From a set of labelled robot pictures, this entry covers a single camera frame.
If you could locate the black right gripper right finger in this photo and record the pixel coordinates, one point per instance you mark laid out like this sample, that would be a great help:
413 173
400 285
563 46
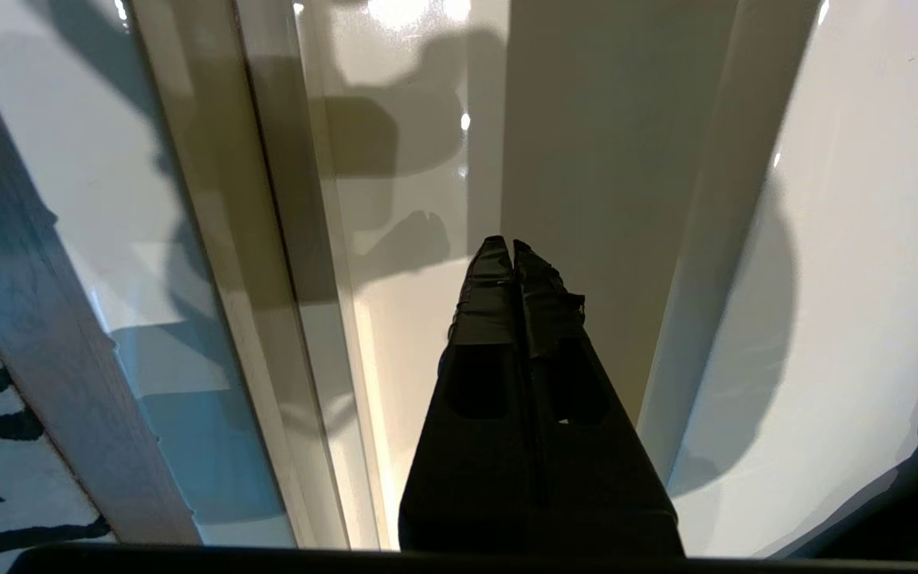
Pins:
594 470

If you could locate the white ribbed drawer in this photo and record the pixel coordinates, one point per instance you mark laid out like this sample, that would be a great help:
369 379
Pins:
411 199

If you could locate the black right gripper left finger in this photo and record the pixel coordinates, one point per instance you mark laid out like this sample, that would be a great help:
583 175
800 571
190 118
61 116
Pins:
475 446

